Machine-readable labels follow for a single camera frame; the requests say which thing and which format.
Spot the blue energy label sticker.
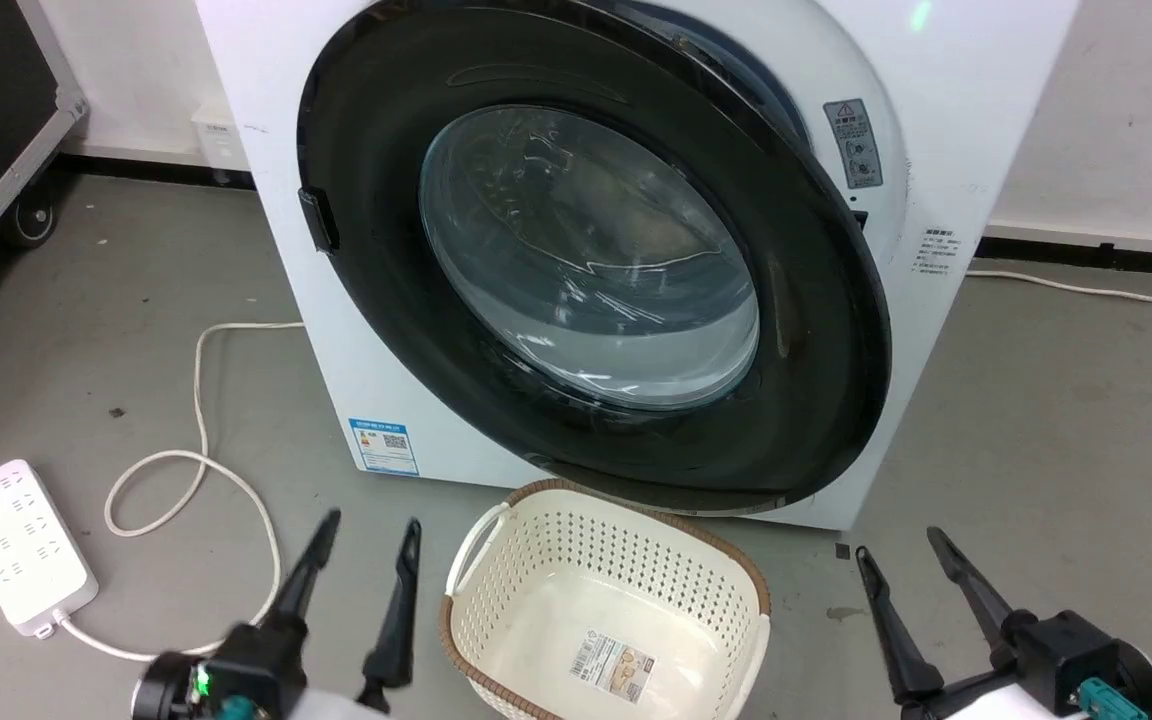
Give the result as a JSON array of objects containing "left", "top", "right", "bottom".
[{"left": 348, "top": 417, "right": 421, "bottom": 478}]

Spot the thin white floor cable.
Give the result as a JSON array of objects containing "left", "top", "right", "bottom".
[{"left": 966, "top": 267, "right": 1152, "bottom": 306}]

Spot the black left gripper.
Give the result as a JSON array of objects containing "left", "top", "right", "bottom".
[{"left": 131, "top": 508, "right": 424, "bottom": 720}]

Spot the cream perforated laundry basket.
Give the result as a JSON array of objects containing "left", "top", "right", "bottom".
[{"left": 439, "top": 478, "right": 773, "bottom": 720}]

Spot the black round washer door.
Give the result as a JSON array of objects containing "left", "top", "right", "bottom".
[{"left": 296, "top": 0, "right": 893, "bottom": 514}]

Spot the white power strip cable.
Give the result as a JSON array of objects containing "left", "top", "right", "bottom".
[{"left": 54, "top": 320, "right": 307, "bottom": 664}]

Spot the white wall socket box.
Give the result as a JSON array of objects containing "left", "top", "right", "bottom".
[{"left": 190, "top": 97, "right": 250, "bottom": 174}]

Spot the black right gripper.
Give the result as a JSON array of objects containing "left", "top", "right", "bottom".
[{"left": 854, "top": 527, "right": 1152, "bottom": 720}]

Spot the paper label sticker on basket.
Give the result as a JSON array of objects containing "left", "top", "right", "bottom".
[{"left": 568, "top": 630, "right": 657, "bottom": 692}]

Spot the white front-load washing machine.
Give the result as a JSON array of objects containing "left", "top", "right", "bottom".
[{"left": 194, "top": 0, "right": 1082, "bottom": 531}]

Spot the white power strip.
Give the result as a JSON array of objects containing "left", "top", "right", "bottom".
[{"left": 0, "top": 458, "right": 100, "bottom": 639}]

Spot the grey warning sticker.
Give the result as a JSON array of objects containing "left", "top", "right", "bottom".
[{"left": 823, "top": 98, "right": 885, "bottom": 191}]

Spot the black caster wheel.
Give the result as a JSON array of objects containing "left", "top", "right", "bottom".
[{"left": 0, "top": 188, "right": 63, "bottom": 251}]

